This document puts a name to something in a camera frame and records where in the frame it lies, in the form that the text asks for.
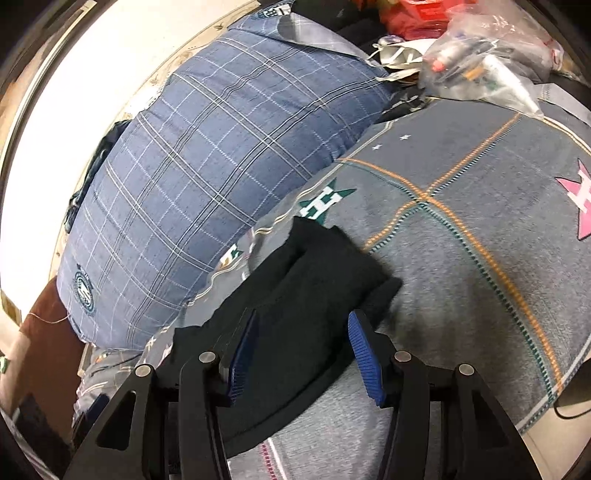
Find white crumpled bag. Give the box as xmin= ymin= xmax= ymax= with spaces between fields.
xmin=368 ymin=37 xmax=439 ymax=85

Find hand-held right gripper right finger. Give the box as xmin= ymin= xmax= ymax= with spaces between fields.
xmin=348 ymin=309 xmax=539 ymax=480

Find black cable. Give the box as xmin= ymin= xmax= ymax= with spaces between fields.
xmin=551 ymin=382 xmax=591 ymax=419

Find blue plaid pillow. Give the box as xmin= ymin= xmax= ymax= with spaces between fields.
xmin=55 ymin=9 xmax=395 ymax=352

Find grey printed bed sheet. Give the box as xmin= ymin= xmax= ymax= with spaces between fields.
xmin=71 ymin=95 xmax=591 ymax=480

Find clear plastic bag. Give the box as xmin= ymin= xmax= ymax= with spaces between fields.
xmin=418 ymin=6 xmax=568 ymax=117

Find red plastic bag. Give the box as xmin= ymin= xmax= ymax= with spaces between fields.
xmin=379 ymin=0 xmax=468 ymax=41

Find dark blue cloth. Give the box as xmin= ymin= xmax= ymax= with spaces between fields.
xmin=65 ymin=119 xmax=133 ymax=232

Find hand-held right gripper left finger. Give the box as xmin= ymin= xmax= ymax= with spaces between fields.
xmin=62 ymin=308 xmax=258 ymax=480

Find black pants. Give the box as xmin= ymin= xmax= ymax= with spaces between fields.
xmin=168 ymin=216 xmax=402 ymax=455

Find white string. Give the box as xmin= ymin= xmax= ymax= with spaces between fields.
xmin=19 ymin=312 xmax=71 ymax=326

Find brown headboard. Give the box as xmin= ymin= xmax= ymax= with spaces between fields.
xmin=0 ymin=277 xmax=90 ymax=418

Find black cloth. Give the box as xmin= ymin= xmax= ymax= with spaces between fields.
xmin=295 ymin=0 xmax=393 ymax=52

